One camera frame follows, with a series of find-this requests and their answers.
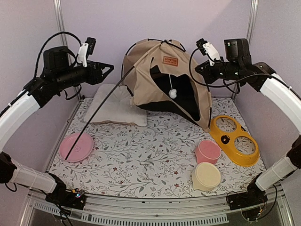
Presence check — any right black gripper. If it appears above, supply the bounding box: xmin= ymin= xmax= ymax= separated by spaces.
xmin=196 ymin=56 xmax=242 ymax=83

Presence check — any left aluminium frame post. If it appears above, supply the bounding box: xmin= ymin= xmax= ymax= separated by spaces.
xmin=53 ymin=0 xmax=82 ymax=101

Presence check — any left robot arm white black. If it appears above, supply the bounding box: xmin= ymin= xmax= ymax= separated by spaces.
xmin=0 ymin=46 xmax=114 ymax=204

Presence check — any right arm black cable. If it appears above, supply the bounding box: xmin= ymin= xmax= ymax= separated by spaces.
xmin=189 ymin=47 xmax=266 ymax=88

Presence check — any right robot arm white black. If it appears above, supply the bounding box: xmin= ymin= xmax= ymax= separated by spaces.
xmin=195 ymin=38 xmax=301 ymax=210

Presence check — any floral patterned table mat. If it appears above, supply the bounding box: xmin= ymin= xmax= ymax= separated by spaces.
xmin=49 ymin=98 xmax=265 ymax=198

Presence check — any right aluminium frame post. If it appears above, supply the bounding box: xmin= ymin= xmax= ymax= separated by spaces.
xmin=230 ymin=0 xmax=259 ymax=99

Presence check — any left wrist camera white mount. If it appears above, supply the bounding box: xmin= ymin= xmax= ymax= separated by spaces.
xmin=77 ymin=37 xmax=96 ymax=67

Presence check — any white pet cushion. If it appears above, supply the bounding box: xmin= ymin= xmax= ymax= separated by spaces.
xmin=84 ymin=84 xmax=147 ymax=127

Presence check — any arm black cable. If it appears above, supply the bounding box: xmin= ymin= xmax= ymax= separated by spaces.
xmin=32 ymin=32 xmax=82 ymax=78
xmin=189 ymin=47 xmax=266 ymax=88

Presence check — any black tent pole long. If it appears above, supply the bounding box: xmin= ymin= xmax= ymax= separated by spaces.
xmin=64 ymin=66 xmax=136 ymax=161

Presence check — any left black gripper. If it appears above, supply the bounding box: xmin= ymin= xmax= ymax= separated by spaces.
xmin=55 ymin=60 xmax=114 ymax=90

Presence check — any beige fabric pet tent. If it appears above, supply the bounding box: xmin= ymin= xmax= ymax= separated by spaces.
xmin=123 ymin=39 xmax=212 ymax=133

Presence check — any yellow double bowl holder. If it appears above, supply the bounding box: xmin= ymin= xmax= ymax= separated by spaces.
xmin=209 ymin=115 xmax=260 ymax=167

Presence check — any pink footed pet bowl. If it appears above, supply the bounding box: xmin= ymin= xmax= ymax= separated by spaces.
xmin=194 ymin=140 xmax=221 ymax=165

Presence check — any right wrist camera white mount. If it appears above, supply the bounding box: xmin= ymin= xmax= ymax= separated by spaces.
xmin=196 ymin=38 xmax=222 ymax=66

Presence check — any front aluminium rail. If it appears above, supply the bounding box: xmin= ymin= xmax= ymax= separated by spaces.
xmin=20 ymin=185 xmax=295 ymax=226

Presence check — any pink round plate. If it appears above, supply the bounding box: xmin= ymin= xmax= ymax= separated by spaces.
xmin=59 ymin=132 xmax=94 ymax=162

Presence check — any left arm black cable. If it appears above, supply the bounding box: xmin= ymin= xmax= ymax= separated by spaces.
xmin=32 ymin=32 xmax=82 ymax=78

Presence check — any cream footed pet bowl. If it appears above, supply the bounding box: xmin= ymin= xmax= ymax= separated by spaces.
xmin=191 ymin=162 xmax=221 ymax=192

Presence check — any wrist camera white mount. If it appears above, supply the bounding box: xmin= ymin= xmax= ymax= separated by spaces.
xmin=196 ymin=38 xmax=222 ymax=66
xmin=77 ymin=37 xmax=96 ymax=67

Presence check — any aluminium frame post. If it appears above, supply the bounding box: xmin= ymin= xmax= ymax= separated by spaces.
xmin=53 ymin=0 xmax=82 ymax=101
xmin=230 ymin=0 xmax=259 ymax=99

